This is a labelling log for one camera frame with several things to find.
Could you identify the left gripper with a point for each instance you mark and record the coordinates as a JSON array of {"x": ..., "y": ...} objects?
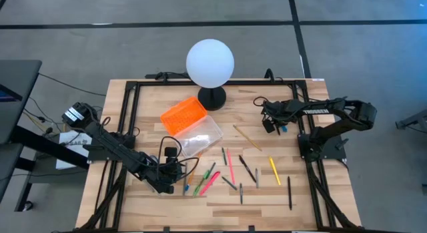
[{"x": 163, "y": 179}]

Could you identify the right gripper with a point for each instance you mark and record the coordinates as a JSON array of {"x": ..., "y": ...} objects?
[{"x": 277, "y": 113}]

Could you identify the blue grey pen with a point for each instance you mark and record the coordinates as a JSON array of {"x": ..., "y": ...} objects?
[{"x": 185, "y": 183}]

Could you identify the yellow wooden pencil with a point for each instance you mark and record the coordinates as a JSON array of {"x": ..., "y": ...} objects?
[{"x": 247, "y": 137}]

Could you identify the pink highlighter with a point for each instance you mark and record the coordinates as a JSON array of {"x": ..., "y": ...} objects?
[{"x": 210, "y": 183}]

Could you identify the yellow highlighter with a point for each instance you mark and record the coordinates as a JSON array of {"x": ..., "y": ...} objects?
[{"x": 275, "y": 171}]

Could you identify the black marker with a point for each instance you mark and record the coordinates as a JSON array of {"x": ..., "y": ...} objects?
[{"x": 247, "y": 168}]

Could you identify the clear box with orange lid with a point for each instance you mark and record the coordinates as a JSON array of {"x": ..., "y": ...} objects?
[{"x": 183, "y": 116}]

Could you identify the thin pink pen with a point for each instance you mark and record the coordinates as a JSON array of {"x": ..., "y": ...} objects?
[{"x": 231, "y": 166}]

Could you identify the thin black pen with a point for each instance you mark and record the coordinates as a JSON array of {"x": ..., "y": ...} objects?
[{"x": 290, "y": 193}]

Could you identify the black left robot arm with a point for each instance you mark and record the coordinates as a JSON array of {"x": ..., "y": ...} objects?
[{"x": 126, "y": 158}]

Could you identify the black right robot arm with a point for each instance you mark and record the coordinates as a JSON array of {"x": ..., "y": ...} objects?
[{"x": 320, "y": 111}]

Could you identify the small white label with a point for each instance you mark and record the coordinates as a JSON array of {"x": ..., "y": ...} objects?
[{"x": 318, "y": 79}]

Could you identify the white globe lamp black base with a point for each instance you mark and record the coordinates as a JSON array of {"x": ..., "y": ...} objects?
[{"x": 210, "y": 62}]

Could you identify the white printed paper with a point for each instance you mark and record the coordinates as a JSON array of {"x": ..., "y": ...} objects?
[{"x": 66, "y": 135}]

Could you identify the grey stand leg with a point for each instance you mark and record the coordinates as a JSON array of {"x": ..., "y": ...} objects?
[{"x": 412, "y": 119}]

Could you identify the black caster wheel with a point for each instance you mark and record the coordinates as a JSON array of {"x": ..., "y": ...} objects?
[{"x": 27, "y": 206}]

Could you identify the grey desk panel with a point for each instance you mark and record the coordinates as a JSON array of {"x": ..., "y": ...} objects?
[{"x": 8, "y": 169}]

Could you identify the grey desk top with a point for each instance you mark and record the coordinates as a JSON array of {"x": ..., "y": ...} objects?
[{"x": 16, "y": 92}]

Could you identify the dark tablet blue screen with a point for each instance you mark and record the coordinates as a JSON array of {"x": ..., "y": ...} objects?
[{"x": 8, "y": 94}]

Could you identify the black clamp bracket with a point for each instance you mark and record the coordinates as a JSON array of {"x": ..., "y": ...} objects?
[
  {"x": 166, "y": 230},
  {"x": 251, "y": 229}
]

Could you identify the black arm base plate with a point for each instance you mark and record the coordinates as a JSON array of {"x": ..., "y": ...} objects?
[
  {"x": 333, "y": 149},
  {"x": 95, "y": 154}
]

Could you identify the black desk leg frame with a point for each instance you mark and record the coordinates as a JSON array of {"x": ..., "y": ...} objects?
[{"x": 40, "y": 143}]

